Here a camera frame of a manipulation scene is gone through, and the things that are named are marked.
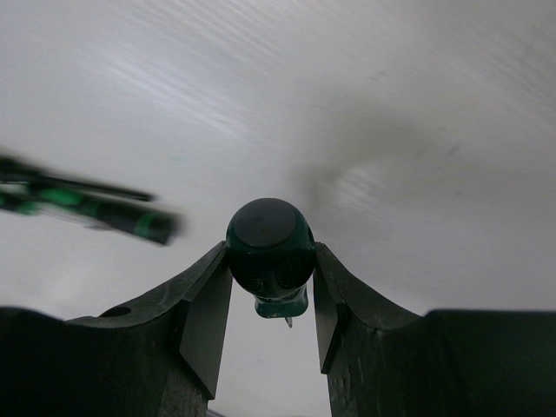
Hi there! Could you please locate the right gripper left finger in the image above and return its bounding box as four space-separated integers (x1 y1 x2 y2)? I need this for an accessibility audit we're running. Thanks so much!
1 243 232 416

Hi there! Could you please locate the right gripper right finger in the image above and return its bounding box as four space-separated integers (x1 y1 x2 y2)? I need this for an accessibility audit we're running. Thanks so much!
314 244 555 416

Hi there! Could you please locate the red black precision screwdriver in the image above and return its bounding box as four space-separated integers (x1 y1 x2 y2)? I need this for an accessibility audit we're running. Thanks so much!
1 182 181 246

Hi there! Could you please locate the short green screwdriver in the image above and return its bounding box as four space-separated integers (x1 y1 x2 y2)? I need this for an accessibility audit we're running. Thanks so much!
226 197 316 328

